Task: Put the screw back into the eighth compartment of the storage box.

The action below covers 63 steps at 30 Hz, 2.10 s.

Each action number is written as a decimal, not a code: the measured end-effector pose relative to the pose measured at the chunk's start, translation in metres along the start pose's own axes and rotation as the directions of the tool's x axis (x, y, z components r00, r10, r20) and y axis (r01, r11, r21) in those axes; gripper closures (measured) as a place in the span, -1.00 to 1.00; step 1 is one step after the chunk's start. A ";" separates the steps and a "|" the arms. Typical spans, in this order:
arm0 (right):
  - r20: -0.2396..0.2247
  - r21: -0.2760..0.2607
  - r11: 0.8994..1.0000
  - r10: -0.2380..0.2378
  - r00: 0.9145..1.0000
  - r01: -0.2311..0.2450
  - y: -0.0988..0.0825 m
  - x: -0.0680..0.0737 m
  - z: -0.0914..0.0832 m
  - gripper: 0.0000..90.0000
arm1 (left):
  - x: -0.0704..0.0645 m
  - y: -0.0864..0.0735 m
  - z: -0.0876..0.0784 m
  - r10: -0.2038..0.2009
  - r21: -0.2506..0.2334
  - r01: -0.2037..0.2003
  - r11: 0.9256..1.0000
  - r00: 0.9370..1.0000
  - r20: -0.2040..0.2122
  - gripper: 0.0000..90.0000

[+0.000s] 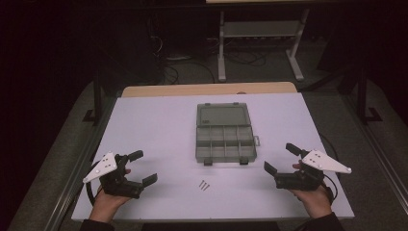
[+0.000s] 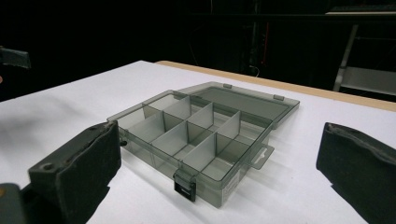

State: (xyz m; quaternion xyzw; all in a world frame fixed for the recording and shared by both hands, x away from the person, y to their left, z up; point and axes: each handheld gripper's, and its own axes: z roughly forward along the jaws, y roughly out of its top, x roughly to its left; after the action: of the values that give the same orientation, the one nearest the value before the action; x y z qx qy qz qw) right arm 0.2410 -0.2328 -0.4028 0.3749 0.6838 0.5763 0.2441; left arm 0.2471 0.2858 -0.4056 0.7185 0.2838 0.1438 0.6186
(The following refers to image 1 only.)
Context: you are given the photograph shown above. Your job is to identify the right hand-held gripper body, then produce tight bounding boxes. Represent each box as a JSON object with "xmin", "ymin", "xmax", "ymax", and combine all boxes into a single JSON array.
[{"xmin": 274, "ymin": 149, "xmax": 353, "ymax": 193}]

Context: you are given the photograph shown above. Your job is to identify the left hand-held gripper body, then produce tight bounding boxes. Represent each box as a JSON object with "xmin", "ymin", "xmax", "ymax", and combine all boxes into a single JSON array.
[{"xmin": 82, "ymin": 151, "xmax": 145, "ymax": 199}]

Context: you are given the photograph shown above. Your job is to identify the grey plastic organizer box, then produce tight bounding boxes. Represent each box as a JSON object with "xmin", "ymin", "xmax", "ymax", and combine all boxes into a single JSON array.
[{"xmin": 194, "ymin": 102, "xmax": 261, "ymax": 167}]

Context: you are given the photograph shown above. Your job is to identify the person's right hand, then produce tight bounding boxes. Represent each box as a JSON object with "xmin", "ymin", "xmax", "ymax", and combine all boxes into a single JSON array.
[{"xmin": 288, "ymin": 163, "xmax": 333, "ymax": 219}]

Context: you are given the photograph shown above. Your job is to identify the person's left hand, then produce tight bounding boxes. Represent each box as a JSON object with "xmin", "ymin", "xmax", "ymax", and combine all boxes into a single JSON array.
[{"xmin": 89, "ymin": 168, "xmax": 133, "ymax": 224}]

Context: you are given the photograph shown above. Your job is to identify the black metal stand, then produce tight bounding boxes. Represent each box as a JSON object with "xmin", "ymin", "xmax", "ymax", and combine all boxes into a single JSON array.
[
  {"xmin": 82, "ymin": 70, "xmax": 106, "ymax": 127},
  {"xmin": 356, "ymin": 62, "xmax": 384, "ymax": 125}
]

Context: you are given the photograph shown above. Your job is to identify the wooden table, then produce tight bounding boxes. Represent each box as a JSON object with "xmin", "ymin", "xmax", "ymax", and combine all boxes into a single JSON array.
[{"xmin": 120, "ymin": 81, "xmax": 298, "ymax": 98}]

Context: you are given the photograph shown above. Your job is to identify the white power strip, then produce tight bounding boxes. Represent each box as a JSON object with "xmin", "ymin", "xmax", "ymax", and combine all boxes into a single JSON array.
[{"xmin": 166, "ymin": 55, "xmax": 194, "ymax": 63}]

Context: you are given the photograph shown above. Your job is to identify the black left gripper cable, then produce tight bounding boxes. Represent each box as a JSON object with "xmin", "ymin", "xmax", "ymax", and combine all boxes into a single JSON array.
[{"xmin": 85, "ymin": 160, "xmax": 104, "ymax": 207}]

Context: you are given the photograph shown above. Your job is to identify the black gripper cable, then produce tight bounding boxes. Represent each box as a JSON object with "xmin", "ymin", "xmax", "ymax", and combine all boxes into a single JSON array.
[
  {"xmin": 85, "ymin": 160, "xmax": 104, "ymax": 207},
  {"xmin": 318, "ymin": 132, "xmax": 341, "ymax": 202}
]

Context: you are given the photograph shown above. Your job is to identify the aluminium frame rail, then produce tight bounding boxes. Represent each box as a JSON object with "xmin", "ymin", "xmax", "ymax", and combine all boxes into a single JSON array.
[
  {"xmin": 42, "ymin": 95, "xmax": 118, "ymax": 231},
  {"xmin": 339, "ymin": 94, "xmax": 408, "ymax": 208}
]

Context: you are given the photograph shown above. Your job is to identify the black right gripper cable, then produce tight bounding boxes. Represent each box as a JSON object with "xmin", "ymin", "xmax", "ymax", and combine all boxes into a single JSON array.
[{"xmin": 318, "ymin": 132, "xmax": 341, "ymax": 202}]

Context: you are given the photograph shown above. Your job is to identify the black floor cables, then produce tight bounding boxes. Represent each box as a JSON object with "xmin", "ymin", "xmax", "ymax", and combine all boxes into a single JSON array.
[{"xmin": 145, "ymin": 15, "xmax": 268, "ymax": 86}]

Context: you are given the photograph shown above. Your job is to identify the white metal desk frame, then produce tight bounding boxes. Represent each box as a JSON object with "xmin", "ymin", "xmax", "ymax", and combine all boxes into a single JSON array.
[{"xmin": 217, "ymin": 8, "xmax": 311, "ymax": 83}]

